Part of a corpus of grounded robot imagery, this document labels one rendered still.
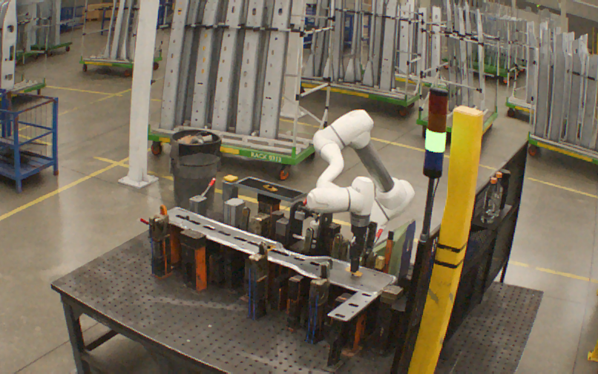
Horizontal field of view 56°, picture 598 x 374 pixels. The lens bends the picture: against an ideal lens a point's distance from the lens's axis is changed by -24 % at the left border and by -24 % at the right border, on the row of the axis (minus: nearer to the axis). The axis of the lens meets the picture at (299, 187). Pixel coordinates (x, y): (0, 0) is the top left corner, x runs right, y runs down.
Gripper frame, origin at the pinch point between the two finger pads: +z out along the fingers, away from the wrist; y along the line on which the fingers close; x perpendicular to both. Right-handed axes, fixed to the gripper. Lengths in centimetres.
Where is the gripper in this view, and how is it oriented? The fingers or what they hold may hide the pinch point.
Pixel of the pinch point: (355, 264)
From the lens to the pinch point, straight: 331.1
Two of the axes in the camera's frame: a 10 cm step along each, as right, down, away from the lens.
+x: 8.5, 2.3, -4.8
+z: -0.6, 9.4, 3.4
